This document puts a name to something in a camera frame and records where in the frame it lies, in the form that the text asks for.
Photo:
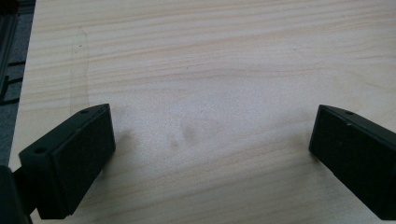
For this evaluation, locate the dark metal stand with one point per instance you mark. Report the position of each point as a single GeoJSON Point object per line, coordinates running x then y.
{"type": "Point", "coordinates": [7, 46]}

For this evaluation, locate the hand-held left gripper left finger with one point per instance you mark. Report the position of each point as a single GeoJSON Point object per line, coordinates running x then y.
{"type": "Point", "coordinates": [71, 161]}

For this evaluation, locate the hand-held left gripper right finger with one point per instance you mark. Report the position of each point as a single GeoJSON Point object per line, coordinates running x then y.
{"type": "Point", "coordinates": [355, 155]}

